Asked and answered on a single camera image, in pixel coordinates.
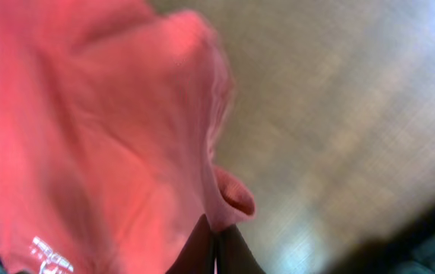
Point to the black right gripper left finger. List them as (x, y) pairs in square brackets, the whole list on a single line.
[(198, 254)]

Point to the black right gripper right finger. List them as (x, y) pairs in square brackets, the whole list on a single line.
[(233, 254)]

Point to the red t-shirt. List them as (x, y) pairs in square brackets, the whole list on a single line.
[(109, 115)]

